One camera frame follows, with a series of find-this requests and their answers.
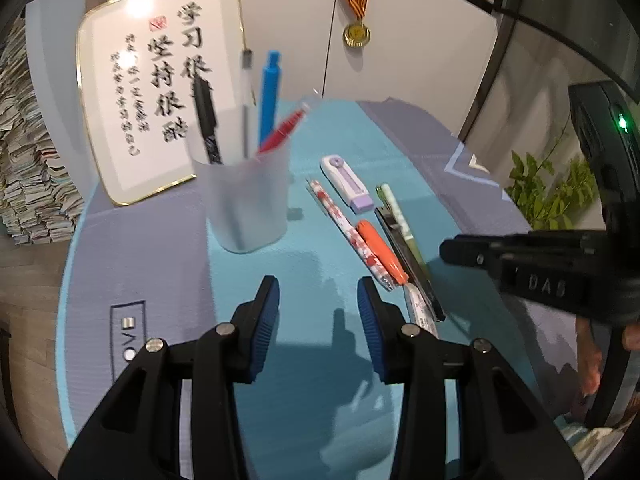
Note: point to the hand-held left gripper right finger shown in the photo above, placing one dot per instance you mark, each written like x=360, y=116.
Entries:
x=372, y=335

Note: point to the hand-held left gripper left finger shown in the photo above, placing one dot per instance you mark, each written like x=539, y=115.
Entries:
x=262, y=335

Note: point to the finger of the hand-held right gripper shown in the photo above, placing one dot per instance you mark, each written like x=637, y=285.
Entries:
x=470, y=250

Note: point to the dark grey metallic pen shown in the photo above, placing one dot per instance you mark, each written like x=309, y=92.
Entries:
x=415, y=270

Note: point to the pale green pen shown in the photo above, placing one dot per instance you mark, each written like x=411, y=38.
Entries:
x=397, y=215

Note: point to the orange highlighter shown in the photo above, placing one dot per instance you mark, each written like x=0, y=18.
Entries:
x=382, y=252

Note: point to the red white patterned pen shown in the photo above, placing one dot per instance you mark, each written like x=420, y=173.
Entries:
x=345, y=230

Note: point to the frosted plastic pen cup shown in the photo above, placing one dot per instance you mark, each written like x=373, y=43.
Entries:
x=245, y=205

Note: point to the black pen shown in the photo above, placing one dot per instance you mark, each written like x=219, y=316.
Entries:
x=206, y=120

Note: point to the blue pen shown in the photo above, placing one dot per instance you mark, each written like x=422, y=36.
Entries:
x=268, y=95

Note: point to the clear gel pen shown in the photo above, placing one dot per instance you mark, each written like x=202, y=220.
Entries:
x=245, y=90

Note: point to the person's right hand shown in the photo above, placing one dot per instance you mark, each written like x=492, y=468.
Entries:
x=587, y=355

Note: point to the green leafy plant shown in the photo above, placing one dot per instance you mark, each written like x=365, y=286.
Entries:
x=555, y=195

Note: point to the teal and grey table mat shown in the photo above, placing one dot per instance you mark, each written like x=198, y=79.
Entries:
x=310, y=240

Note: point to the white purple correction tape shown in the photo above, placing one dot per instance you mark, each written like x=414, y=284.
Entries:
x=347, y=182

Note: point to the person's light printed clothing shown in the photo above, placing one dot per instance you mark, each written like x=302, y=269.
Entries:
x=592, y=442

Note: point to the gold medal with striped ribbon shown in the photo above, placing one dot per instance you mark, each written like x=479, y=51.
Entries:
x=356, y=34

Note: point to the right glass cabinet door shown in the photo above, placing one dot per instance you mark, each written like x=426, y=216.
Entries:
x=565, y=20

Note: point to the white calligraphy sign board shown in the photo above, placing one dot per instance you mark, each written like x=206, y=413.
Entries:
x=140, y=110

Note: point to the tall stack of books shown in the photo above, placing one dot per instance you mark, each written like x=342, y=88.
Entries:
x=30, y=175

